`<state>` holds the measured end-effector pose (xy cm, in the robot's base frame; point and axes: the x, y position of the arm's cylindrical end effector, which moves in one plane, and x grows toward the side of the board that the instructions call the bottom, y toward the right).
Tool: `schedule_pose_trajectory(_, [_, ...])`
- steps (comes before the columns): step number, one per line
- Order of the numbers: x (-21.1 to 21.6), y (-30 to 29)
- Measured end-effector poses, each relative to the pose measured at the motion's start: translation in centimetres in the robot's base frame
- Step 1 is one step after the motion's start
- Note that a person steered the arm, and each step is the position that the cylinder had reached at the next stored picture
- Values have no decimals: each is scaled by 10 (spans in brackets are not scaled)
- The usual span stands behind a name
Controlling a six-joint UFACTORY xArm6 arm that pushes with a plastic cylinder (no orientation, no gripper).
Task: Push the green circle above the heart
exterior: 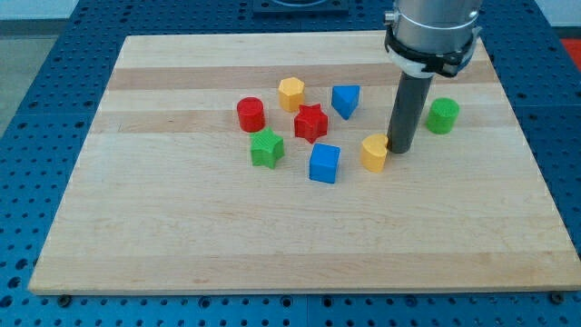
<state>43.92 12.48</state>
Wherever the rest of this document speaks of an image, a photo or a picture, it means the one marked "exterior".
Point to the yellow heart block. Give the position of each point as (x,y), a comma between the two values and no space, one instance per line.
(374,152)

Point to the green star block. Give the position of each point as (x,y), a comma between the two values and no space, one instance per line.
(267,148)

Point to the blue cube block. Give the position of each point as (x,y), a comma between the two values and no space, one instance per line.
(324,163)

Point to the red star block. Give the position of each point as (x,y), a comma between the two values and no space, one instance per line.
(311,122)

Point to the red cylinder block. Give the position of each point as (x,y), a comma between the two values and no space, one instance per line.
(251,116)

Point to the wooden board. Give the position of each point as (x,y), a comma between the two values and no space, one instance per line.
(163,198)

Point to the yellow hexagon block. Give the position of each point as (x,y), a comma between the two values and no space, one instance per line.
(291,94)

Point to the blue triangle block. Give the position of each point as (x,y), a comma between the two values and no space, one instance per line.
(345,99)

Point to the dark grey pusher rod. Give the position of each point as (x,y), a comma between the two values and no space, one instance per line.
(408,106)

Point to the green cylinder block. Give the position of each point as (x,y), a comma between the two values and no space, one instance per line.
(442,115)

